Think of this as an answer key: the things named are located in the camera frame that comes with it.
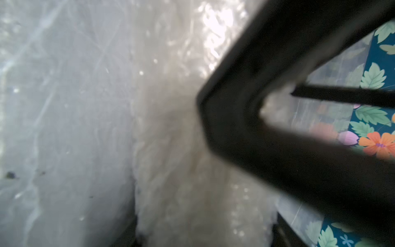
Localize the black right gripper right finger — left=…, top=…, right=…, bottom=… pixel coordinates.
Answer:
left=271, top=213, right=308, bottom=247

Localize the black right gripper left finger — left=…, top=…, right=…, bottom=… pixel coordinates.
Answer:
left=110, top=218, right=137, bottom=247

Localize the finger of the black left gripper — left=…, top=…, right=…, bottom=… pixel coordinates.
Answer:
left=196, top=1, right=395, bottom=244
left=291, top=84, right=395, bottom=108

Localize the clear bubble wrap sheet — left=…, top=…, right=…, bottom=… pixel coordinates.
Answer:
left=0, top=0, right=309, bottom=247

